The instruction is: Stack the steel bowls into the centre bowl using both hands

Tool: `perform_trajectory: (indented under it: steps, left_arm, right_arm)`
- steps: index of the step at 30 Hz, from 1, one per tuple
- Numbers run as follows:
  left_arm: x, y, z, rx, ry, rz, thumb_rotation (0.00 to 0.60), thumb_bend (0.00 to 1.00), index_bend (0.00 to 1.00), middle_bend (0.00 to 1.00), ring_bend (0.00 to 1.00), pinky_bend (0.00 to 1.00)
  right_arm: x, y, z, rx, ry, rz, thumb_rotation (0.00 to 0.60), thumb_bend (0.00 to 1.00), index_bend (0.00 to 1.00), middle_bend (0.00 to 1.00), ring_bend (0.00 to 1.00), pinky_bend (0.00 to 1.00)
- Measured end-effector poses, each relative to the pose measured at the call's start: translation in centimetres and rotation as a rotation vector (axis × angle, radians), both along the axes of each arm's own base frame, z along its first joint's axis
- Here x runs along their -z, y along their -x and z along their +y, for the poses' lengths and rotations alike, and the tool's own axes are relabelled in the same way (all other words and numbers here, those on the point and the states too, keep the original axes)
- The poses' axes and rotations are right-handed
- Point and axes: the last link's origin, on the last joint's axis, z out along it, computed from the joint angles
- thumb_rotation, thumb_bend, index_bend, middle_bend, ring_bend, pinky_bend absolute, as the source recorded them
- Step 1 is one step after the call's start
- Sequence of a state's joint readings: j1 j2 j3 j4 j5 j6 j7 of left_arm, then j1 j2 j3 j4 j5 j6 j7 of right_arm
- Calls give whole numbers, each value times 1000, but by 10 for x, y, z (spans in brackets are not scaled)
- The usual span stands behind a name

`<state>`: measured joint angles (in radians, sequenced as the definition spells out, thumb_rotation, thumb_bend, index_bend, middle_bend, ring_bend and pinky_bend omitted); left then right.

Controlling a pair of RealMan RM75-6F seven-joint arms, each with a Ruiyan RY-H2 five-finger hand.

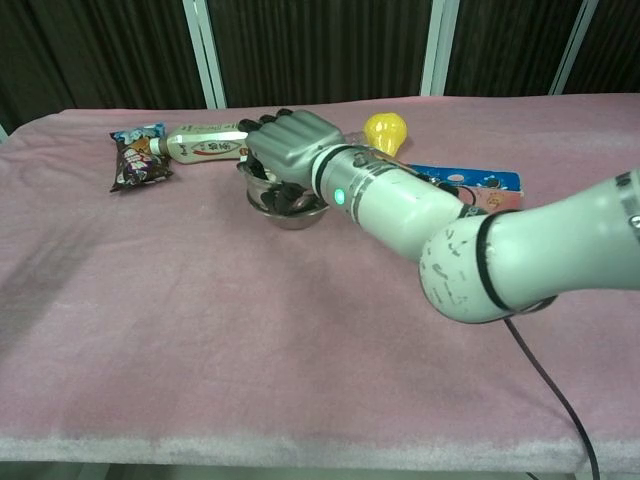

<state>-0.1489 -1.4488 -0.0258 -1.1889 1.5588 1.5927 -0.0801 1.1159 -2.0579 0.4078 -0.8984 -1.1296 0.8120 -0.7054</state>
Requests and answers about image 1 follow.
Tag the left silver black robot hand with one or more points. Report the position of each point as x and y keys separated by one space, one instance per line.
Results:
x=290 y=145

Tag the stainless steel bowl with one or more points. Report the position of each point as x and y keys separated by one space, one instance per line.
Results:
x=255 y=186
x=295 y=221

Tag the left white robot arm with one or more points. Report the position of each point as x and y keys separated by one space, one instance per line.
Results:
x=400 y=200

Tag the beige milk tea bottle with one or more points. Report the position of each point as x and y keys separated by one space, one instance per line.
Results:
x=200 y=142

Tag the yellow pear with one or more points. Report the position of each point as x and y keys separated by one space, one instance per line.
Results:
x=385 y=130

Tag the dark brown partition panel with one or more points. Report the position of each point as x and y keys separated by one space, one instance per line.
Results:
x=320 y=50
x=620 y=45
x=510 y=45
x=100 y=50

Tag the brown blue snack bag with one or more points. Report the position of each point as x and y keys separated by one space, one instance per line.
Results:
x=140 y=160

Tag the pink tablecloth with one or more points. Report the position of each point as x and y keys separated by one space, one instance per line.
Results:
x=200 y=325

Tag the blue cookie box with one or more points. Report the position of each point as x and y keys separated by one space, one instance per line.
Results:
x=500 y=187

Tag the white partition post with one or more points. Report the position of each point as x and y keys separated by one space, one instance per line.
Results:
x=205 y=55
x=575 y=45
x=439 y=45

